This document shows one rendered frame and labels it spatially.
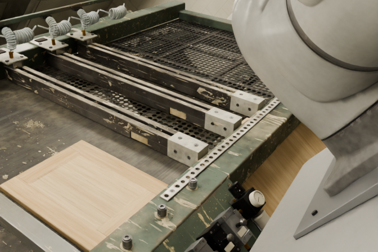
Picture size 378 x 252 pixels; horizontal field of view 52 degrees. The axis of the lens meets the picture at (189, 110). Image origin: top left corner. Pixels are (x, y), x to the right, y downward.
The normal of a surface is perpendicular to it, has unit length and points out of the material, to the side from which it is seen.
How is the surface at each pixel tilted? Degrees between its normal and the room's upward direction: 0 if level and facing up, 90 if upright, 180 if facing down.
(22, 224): 55
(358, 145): 89
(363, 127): 84
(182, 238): 90
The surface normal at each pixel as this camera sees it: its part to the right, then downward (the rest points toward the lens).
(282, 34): -0.87, 0.35
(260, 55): -0.74, 0.49
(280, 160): 0.50, -0.54
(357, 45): -0.43, 0.85
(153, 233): 0.04, -0.87
